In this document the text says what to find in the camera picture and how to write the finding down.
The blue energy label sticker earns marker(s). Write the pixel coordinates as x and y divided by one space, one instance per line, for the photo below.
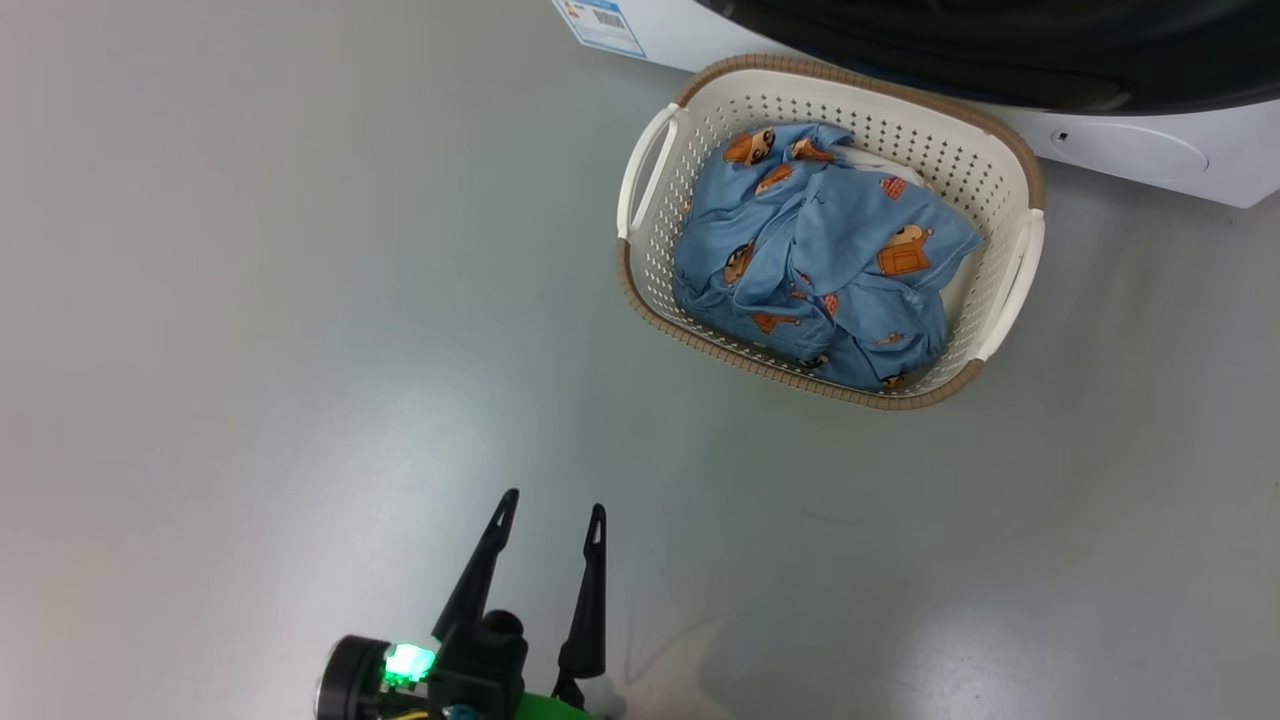
605 22

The dark round washing machine door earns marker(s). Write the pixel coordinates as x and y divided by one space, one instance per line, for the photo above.
1000 50

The round white filter cover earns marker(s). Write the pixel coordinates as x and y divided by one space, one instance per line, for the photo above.
1130 152

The black round wrist housing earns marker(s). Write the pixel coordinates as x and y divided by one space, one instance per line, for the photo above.
350 680

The cream perforated laundry basket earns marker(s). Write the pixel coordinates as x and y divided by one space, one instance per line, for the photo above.
800 105

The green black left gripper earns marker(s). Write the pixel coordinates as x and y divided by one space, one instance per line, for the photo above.
490 670

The white garment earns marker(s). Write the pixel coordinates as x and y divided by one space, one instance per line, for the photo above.
880 160

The white front-load washing machine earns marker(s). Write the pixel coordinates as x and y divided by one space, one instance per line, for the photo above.
1240 160

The blue cartoon print clothes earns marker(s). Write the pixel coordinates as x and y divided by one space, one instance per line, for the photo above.
830 250

